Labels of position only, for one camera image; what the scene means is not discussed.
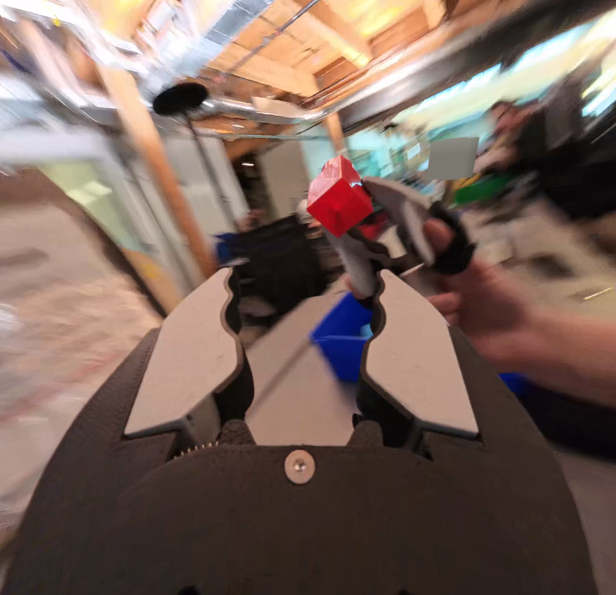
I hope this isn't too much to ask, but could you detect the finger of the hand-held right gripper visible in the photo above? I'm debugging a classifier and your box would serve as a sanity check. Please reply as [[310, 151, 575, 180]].
[[323, 227, 387, 299], [361, 176, 437, 264]]

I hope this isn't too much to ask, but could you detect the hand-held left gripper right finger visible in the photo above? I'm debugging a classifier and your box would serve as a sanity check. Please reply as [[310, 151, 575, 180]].
[[356, 268, 481, 445]]

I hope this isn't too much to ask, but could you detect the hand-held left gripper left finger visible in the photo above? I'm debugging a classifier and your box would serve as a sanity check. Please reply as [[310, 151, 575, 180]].
[[123, 267, 255, 439]]

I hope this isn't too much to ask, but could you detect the red cube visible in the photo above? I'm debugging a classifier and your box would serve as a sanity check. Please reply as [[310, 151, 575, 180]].
[[306, 155, 374, 238]]

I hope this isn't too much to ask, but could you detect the blue plastic bin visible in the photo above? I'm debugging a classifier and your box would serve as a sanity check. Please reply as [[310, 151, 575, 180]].
[[309, 292, 532, 397]]

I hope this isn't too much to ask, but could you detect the person's right hand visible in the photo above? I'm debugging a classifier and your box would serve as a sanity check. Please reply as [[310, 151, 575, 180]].
[[423, 219, 545, 370]]

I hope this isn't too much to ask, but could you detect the green bin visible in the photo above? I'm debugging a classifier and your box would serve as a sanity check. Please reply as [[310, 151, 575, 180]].
[[455, 174, 513, 206]]

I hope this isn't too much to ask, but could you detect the black screen panel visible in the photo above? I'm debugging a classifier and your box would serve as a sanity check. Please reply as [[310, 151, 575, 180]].
[[231, 214, 333, 326]]

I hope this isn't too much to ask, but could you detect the wooden board with smiley sticker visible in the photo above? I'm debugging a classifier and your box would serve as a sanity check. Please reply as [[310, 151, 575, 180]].
[[123, 248, 186, 316]]

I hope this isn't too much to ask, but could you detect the black mat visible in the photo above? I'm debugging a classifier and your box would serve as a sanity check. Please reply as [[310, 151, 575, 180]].
[[522, 388, 616, 458]]

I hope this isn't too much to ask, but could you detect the black floor lamp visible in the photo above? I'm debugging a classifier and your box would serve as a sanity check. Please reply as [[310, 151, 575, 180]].
[[153, 81, 232, 220]]

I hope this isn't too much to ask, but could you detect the small silver air duct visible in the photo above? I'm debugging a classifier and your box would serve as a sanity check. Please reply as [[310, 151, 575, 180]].
[[192, 94, 333, 126]]

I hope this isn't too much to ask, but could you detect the wooden post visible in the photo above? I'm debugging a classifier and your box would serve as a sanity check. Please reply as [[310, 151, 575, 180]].
[[94, 61, 219, 280]]

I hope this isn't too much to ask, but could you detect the large silver air duct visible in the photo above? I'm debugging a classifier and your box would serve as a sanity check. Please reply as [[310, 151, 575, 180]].
[[135, 0, 309, 100]]

